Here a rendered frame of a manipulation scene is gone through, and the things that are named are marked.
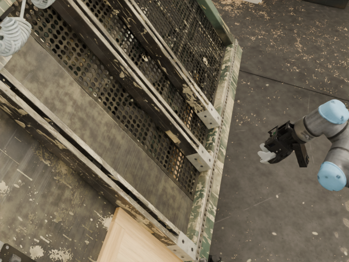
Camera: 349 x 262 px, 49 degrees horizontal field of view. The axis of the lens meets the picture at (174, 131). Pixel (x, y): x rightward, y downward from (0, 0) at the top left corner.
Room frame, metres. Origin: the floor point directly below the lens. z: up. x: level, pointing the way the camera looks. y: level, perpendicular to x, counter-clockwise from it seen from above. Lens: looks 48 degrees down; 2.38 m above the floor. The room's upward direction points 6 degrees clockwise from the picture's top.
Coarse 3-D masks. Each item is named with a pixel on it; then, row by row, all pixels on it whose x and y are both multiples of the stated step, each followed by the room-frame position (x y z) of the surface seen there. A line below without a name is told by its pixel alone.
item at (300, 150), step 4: (292, 144) 0.82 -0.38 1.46; (296, 144) 0.82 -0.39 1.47; (300, 144) 0.82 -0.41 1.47; (304, 144) 0.85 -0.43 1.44; (296, 148) 0.81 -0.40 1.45; (300, 148) 0.81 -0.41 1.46; (304, 148) 0.83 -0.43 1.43; (296, 152) 0.81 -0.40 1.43; (300, 152) 0.81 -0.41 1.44; (304, 152) 0.82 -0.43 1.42; (296, 156) 0.81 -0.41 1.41; (300, 156) 0.81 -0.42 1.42; (304, 156) 0.81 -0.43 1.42; (300, 160) 0.80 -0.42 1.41; (304, 160) 0.80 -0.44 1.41; (308, 160) 0.81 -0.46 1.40; (300, 164) 0.80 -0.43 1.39; (304, 164) 0.80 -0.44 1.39
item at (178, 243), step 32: (0, 64) 0.75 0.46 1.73; (0, 96) 0.72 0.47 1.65; (32, 96) 0.76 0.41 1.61; (32, 128) 0.71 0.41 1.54; (64, 128) 0.74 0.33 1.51; (64, 160) 0.70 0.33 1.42; (96, 160) 0.73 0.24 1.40; (128, 192) 0.71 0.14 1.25; (160, 224) 0.67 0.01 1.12; (192, 256) 0.64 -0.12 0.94
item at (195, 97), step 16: (112, 0) 1.45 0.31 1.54; (128, 0) 1.47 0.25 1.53; (128, 16) 1.44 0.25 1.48; (144, 16) 1.48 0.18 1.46; (144, 32) 1.43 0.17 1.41; (160, 48) 1.42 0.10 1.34; (160, 64) 1.42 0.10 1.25; (176, 64) 1.43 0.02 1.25; (176, 80) 1.40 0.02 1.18; (192, 80) 1.45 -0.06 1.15; (192, 96) 1.39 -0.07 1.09; (208, 112) 1.38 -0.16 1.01; (208, 128) 1.38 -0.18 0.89
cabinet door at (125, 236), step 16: (112, 224) 0.61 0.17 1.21; (128, 224) 0.64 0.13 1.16; (112, 240) 0.56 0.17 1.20; (128, 240) 0.59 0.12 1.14; (144, 240) 0.62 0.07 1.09; (112, 256) 0.51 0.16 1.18; (128, 256) 0.54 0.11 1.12; (144, 256) 0.57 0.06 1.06; (160, 256) 0.60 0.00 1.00; (176, 256) 0.64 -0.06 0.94
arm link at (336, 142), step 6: (348, 126) 0.79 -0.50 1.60; (342, 132) 0.77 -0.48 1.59; (348, 132) 0.78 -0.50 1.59; (330, 138) 0.78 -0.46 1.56; (336, 138) 0.77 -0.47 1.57; (342, 138) 0.76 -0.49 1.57; (348, 138) 0.76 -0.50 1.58; (336, 144) 0.74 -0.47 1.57; (342, 144) 0.74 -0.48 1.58; (348, 144) 0.74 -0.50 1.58
